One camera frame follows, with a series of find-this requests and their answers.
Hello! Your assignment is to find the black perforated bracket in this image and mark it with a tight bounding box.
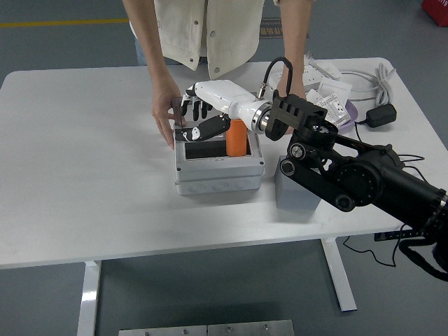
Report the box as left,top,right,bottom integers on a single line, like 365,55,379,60
373,229,416,242

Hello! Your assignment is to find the white power strip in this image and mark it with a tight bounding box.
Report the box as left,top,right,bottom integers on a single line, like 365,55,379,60
271,64,325,89

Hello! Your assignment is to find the grey block with round hole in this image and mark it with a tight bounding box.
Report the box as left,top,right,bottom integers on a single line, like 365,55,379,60
274,155,321,214

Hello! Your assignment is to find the black power adapter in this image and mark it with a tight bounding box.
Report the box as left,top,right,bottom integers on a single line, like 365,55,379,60
365,104,398,129

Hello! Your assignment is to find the red object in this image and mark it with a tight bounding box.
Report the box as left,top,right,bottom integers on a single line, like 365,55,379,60
421,0,448,27

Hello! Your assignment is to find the white socket with label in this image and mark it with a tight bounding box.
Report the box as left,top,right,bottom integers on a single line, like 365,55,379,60
316,94,353,127

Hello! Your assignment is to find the person's right hand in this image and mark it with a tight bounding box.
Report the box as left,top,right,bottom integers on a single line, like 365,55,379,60
150,82,185,151

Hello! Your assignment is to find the white bundled power cable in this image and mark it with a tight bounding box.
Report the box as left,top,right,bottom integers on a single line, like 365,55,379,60
339,62,398,108

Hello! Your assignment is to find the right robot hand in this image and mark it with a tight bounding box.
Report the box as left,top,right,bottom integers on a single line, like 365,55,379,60
174,79,272,143

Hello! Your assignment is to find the grey plastic junction box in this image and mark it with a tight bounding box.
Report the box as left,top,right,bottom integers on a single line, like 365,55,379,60
173,120,266,196

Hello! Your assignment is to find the orange cylindrical battery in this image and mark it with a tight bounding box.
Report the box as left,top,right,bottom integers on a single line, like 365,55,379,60
225,119,249,158

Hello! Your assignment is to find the thin black cord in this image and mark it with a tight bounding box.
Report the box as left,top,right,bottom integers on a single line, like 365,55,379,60
342,118,426,267

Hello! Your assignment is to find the white flat plastic piece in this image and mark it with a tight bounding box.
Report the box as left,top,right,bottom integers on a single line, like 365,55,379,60
304,89,325,106

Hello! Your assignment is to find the metal plate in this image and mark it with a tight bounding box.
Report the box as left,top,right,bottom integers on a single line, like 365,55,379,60
118,325,207,336
207,319,294,336

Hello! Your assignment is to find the white square panel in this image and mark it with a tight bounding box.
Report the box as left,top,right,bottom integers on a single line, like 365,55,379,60
316,79,353,102

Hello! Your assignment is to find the person's torso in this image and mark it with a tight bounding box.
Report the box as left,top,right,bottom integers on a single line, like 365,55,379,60
153,0,265,81

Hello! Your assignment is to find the white power plug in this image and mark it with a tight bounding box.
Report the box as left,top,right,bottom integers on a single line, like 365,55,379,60
304,52,342,80

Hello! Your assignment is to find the person's left hand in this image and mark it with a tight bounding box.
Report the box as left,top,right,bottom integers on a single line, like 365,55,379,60
279,80,305,99

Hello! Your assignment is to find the white table leg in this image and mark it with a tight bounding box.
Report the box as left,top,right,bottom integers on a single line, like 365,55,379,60
76,260,102,336
321,237,358,312

